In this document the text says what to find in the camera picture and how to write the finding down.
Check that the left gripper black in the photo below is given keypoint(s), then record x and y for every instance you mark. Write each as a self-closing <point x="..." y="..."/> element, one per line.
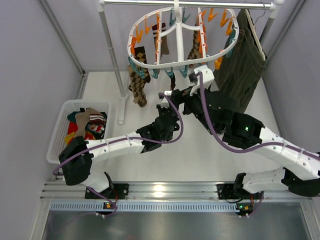
<point x="163" y="110"/>

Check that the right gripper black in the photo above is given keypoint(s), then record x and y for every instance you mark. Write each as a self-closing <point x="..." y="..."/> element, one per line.
<point x="176" y="94"/>

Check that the tan sock maroon white stripes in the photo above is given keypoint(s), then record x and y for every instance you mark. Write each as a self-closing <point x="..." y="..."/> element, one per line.
<point x="91" y="120"/>

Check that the brown orange argyle sock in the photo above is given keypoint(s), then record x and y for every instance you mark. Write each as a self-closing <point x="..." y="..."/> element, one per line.
<point x="172" y="82"/>

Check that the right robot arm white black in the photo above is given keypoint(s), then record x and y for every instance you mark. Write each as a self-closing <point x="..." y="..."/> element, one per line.
<point x="299" y="171"/>

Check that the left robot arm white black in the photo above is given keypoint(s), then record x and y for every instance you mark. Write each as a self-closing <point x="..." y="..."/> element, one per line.
<point x="80" y="158"/>

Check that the pile of socks in basket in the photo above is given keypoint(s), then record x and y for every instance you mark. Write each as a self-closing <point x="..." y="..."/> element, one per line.
<point x="72" y="128"/>

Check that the white oval clip hanger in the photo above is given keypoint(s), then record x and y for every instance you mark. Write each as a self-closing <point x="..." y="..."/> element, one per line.
<point x="141" y="28"/>

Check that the white clothes hanger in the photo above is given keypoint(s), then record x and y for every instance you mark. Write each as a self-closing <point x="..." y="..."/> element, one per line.
<point x="254" y="34"/>

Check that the brown tan argyle sock left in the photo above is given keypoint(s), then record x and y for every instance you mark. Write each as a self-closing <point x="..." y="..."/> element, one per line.
<point x="136" y="86"/>

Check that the argyle sock right inner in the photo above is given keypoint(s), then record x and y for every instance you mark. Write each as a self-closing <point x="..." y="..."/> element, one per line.
<point x="195" y="53"/>

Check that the olive green hanging garment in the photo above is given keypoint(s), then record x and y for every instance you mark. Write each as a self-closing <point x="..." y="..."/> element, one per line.
<point x="242" y="67"/>

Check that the tan striped sock inner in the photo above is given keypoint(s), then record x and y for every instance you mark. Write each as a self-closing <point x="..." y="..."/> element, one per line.
<point x="160" y="42"/>

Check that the dark brown argyle sock rear-left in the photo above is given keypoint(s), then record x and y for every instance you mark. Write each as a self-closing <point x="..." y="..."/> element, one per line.
<point x="140" y="54"/>

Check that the white laundry basket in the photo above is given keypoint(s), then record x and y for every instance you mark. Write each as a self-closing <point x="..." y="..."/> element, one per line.
<point x="57" y="142"/>

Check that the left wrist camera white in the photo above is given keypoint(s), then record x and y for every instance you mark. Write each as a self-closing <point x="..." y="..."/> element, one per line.
<point x="164" y="98"/>

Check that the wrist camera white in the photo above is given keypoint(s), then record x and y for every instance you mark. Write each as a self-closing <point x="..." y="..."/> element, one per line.
<point x="164" y="98"/>
<point x="201" y="77"/>

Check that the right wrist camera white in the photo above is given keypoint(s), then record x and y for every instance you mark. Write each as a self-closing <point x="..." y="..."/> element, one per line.
<point x="201" y="77"/>

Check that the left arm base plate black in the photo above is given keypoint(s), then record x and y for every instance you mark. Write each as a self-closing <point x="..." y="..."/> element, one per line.
<point x="120" y="191"/>

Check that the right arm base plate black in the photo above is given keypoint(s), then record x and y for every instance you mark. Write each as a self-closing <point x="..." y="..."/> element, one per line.
<point x="228" y="191"/>

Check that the clothes rack metal frame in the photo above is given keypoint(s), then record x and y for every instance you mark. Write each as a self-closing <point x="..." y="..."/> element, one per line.
<point x="273" y="7"/>

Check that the aluminium mounting rail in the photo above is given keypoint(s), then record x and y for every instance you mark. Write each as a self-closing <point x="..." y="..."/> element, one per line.
<point x="58" y="190"/>

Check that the slotted cable duct grey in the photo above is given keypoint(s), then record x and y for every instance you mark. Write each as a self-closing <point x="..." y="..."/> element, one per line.
<point x="148" y="206"/>

